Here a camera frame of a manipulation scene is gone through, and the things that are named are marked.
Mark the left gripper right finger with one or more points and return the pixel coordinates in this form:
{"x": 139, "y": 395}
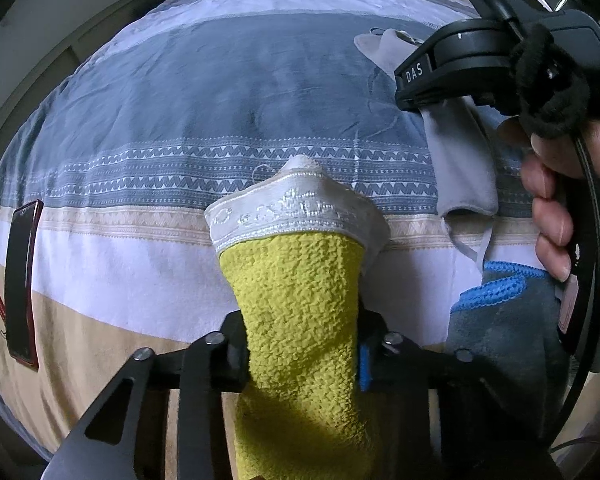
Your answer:
{"x": 445, "y": 416}

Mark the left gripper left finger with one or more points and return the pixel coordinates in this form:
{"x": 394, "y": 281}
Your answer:
{"x": 122, "y": 435}

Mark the dark grey blue-edged cloth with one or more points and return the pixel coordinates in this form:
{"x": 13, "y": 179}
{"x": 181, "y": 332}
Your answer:
{"x": 510, "y": 319}

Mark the grey fleece cloth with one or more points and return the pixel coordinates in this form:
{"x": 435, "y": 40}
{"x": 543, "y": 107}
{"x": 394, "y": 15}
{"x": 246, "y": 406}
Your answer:
{"x": 464, "y": 168}

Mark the yellow white cloth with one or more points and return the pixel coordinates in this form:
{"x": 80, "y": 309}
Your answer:
{"x": 293, "y": 249}

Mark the right hand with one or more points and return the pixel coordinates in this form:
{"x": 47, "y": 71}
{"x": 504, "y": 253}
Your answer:
{"x": 547, "y": 170}

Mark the black smartphone red case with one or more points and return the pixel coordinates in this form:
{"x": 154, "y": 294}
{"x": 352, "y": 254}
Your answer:
{"x": 19, "y": 324}

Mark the striped bed duvet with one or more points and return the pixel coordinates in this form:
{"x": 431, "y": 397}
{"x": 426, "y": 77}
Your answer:
{"x": 200, "y": 99}

